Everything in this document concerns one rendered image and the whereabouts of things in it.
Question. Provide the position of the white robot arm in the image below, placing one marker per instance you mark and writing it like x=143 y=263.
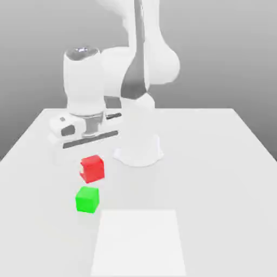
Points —
x=84 y=86

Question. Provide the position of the small red cube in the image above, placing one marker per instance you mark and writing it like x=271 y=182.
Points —
x=94 y=169

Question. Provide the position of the small green cube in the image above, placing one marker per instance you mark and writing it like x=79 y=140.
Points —
x=87 y=200

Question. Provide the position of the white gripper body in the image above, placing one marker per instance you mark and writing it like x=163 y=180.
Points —
x=90 y=139

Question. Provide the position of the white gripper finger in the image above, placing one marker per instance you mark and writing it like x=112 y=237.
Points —
x=81 y=169

